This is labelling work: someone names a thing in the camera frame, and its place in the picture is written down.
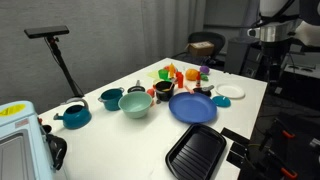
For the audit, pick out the black ridged tray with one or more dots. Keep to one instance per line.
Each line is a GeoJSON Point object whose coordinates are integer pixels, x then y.
{"type": "Point", "coordinates": [196, 153]}

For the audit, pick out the toy orange slice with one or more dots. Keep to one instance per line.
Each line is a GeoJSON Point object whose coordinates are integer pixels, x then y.
{"type": "Point", "coordinates": [150, 92]}

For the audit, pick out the black stereo camera bar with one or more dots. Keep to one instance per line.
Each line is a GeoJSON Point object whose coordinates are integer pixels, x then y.
{"type": "Point", "coordinates": [46, 31]}

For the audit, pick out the green plastic cup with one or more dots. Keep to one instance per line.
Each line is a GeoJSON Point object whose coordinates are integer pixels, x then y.
{"type": "Point", "coordinates": [163, 74]}

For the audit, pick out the black camera tripod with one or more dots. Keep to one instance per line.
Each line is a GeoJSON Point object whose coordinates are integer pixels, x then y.
{"type": "Point", "coordinates": [63, 66]}

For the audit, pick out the red ketchup squeeze bottle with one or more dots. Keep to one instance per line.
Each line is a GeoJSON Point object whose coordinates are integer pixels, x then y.
{"type": "Point", "coordinates": [180, 80]}

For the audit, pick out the light blue toy oven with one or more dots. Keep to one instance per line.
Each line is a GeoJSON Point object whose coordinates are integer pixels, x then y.
{"type": "Point", "coordinates": [20, 146]}

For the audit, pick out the dark grey cabinet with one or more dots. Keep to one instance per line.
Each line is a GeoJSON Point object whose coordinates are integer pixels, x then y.
{"type": "Point", "coordinates": [238, 55]}

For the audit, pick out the short black tape strip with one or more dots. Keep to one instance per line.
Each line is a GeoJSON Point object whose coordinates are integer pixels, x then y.
{"type": "Point", "coordinates": [235, 159]}
{"type": "Point", "coordinates": [238, 148]}

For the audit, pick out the red toy tomato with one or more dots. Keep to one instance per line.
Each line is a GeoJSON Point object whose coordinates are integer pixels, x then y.
{"type": "Point", "coordinates": [166, 68]}

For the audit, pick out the black office chair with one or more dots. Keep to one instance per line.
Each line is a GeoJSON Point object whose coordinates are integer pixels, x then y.
{"type": "Point", "coordinates": [216, 40]}

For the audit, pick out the small red labelled sauce bottle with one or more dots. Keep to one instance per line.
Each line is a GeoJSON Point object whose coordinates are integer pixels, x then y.
{"type": "Point", "coordinates": [198, 81]}

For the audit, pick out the yellow toy fries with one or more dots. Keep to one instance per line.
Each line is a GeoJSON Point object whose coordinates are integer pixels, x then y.
{"type": "Point", "coordinates": [165, 89]}

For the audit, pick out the small dark teal pan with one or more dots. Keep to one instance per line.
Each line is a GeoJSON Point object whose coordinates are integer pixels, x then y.
{"type": "Point", "coordinates": [136, 89]}

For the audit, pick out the mint green bowl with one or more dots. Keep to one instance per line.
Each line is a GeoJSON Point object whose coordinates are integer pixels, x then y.
{"type": "Point", "coordinates": [135, 105]}

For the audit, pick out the pink plastic spatula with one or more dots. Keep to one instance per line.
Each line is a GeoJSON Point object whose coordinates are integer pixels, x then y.
{"type": "Point", "coordinates": [189, 89]}

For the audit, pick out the teal toy kettle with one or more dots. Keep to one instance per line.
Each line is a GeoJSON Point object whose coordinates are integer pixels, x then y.
{"type": "Point", "coordinates": [76, 118]}

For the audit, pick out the yellow mustard squeeze bottle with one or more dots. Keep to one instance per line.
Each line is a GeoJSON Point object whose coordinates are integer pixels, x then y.
{"type": "Point", "coordinates": [172, 70]}

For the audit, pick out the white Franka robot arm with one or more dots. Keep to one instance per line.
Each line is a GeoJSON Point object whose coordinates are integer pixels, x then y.
{"type": "Point", "coordinates": [273, 33]}

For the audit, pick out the purple toy vegetable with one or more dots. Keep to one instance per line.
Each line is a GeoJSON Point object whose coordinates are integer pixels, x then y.
{"type": "Point", "coordinates": [204, 69]}

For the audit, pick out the large blue plate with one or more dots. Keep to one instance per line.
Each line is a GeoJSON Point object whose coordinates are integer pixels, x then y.
{"type": "Point", "coordinates": [191, 108]}

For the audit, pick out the small white plate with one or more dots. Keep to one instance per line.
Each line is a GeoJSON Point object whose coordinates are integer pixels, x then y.
{"type": "Point", "coordinates": [230, 91]}

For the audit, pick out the yellow-green cutting mat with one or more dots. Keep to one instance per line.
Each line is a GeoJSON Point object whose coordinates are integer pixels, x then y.
{"type": "Point", "coordinates": [153, 74]}

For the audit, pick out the long black tape strip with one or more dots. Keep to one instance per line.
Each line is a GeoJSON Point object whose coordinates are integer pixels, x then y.
{"type": "Point", "coordinates": [235, 135]}

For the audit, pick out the cardboard box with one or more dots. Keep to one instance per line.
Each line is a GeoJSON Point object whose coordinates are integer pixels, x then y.
{"type": "Point", "coordinates": [201, 49]}

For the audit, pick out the green toy lettuce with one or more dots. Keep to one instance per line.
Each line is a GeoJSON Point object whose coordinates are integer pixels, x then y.
{"type": "Point", "coordinates": [204, 77]}

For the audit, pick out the black clamp orange tip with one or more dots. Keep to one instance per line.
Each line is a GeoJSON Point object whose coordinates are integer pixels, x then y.
{"type": "Point", "coordinates": [288, 134]}
{"type": "Point", "coordinates": [289, 173]}

